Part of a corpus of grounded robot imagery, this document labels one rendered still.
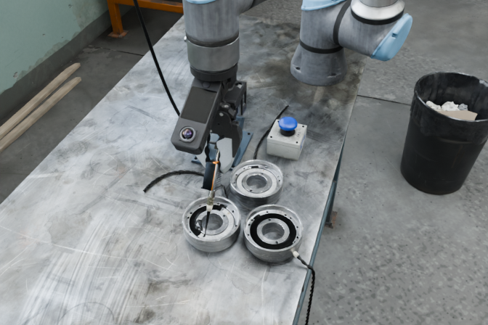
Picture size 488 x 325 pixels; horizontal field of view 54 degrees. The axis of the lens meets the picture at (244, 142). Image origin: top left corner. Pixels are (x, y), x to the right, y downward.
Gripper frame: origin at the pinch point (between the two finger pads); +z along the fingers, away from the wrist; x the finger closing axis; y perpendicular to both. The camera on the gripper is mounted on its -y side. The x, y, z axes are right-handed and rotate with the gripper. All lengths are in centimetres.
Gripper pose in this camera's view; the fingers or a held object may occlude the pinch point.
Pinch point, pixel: (214, 168)
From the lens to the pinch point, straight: 82.1
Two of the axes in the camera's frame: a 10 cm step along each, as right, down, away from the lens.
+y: 3.0, -6.2, 7.2
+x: -9.5, -2.0, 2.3
